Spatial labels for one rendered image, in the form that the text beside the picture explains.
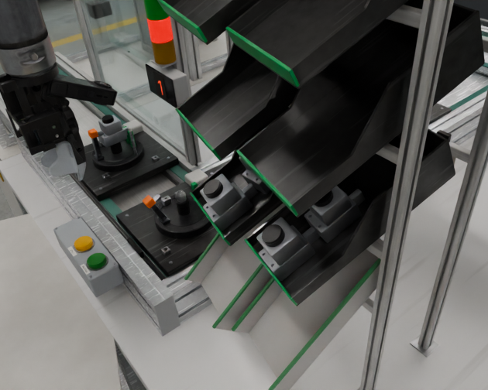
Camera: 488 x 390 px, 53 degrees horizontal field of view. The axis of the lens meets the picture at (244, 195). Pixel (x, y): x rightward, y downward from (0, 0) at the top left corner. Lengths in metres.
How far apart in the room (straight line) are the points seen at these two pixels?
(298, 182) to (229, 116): 0.17
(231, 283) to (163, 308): 0.17
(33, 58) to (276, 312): 0.54
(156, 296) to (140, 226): 0.21
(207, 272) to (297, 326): 0.23
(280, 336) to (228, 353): 0.21
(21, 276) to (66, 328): 0.22
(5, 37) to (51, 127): 0.15
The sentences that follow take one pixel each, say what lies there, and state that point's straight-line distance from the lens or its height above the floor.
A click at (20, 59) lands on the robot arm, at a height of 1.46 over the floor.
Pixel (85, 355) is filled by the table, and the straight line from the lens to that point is 1.10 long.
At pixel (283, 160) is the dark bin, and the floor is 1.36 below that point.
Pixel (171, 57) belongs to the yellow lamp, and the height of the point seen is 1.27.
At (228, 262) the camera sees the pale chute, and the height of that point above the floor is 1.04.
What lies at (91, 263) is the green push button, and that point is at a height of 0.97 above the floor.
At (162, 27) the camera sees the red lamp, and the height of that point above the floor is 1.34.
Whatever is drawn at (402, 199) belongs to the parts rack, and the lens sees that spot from 0.61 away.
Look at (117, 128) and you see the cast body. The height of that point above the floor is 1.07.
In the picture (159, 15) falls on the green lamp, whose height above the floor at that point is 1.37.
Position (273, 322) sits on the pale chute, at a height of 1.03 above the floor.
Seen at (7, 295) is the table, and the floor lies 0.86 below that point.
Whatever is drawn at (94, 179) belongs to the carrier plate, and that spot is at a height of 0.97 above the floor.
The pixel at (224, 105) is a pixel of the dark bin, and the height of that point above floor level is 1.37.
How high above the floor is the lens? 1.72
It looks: 39 degrees down
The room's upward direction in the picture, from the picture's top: 5 degrees counter-clockwise
